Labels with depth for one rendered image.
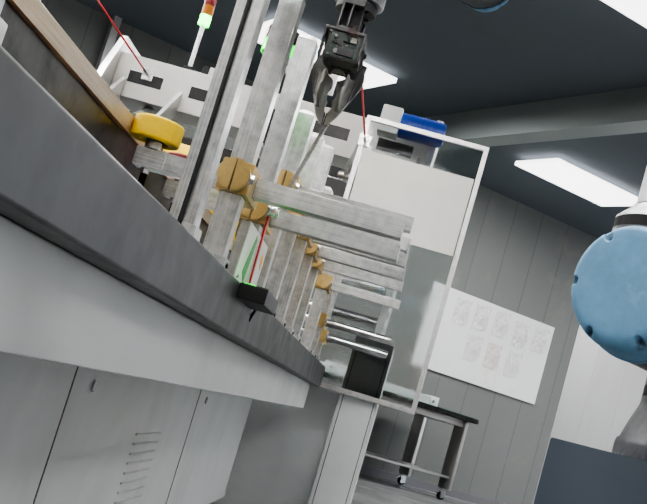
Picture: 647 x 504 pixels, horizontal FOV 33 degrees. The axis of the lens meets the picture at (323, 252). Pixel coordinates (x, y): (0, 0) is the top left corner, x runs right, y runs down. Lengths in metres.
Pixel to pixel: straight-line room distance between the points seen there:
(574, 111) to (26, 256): 7.80
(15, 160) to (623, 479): 0.92
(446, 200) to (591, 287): 3.17
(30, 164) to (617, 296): 0.76
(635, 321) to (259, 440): 3.37
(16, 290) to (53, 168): 0.15
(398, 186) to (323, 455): 1.13
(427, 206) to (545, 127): 4.37
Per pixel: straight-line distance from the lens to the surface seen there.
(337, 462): 4.40
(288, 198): 1.68
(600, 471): 1.44
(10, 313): 0.91
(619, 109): 8.23
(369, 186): 4.48
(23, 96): 0.71
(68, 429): 1.94
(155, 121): 1.71
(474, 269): 12.10
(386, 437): 11.65
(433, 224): 4.45
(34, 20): 1.31
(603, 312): 1.31
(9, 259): 0.88
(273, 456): 4.55
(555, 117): 8.72
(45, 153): 0.77
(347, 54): 1.82
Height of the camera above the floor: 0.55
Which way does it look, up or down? 8 degrees up
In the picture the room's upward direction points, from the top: 17 degrees clockwise
